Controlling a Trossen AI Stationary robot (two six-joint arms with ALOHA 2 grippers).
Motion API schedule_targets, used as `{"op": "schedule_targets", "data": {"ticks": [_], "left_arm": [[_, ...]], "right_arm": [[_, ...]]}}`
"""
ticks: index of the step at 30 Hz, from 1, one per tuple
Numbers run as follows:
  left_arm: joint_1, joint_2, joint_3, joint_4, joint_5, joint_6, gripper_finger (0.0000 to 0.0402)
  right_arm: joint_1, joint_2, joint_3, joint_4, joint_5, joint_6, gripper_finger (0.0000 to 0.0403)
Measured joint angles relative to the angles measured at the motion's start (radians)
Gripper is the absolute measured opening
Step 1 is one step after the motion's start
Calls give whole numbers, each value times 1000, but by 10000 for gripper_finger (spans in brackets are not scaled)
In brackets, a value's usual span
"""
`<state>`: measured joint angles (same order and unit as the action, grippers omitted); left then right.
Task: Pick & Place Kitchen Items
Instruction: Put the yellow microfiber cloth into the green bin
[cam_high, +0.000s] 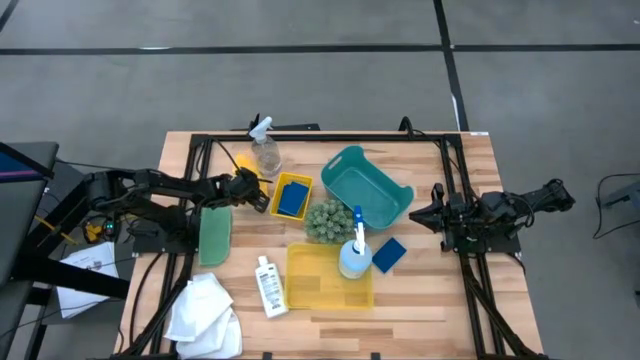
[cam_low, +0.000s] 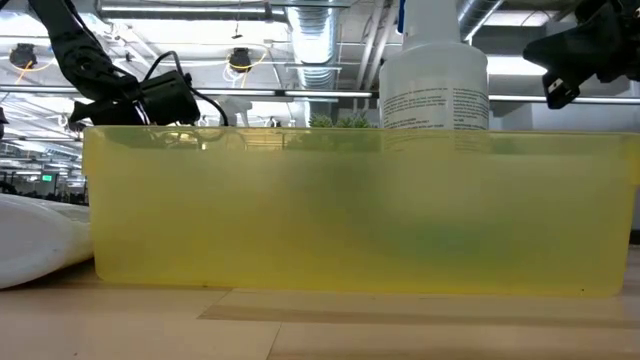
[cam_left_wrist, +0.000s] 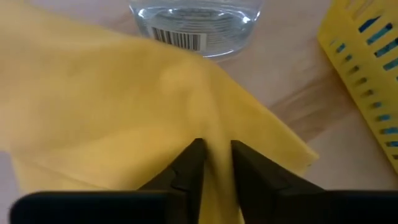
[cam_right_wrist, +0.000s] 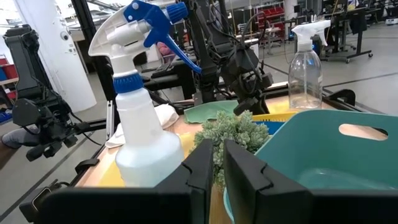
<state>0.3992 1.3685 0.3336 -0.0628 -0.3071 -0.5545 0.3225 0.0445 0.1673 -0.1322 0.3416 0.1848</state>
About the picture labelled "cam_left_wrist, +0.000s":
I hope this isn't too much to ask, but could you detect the yellow cleaning cloth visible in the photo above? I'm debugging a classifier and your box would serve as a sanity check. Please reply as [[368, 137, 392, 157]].
[[0, 0, 320, 224]]

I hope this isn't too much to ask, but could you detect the yellow slotted plastic basket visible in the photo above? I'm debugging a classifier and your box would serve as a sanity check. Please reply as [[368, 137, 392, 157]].
[[317, 0, 398, 175]]

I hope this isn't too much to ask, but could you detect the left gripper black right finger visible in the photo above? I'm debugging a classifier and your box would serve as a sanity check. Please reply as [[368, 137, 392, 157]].
[[231, 139, 398, 224]]

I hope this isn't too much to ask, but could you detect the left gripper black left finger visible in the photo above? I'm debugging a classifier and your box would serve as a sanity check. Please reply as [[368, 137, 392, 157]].
[[9, 138, 208, 224]]

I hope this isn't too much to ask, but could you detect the clear bottle with white cap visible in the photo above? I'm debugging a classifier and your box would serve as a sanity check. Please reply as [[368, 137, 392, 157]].
[[128, 0, 264, 59]]

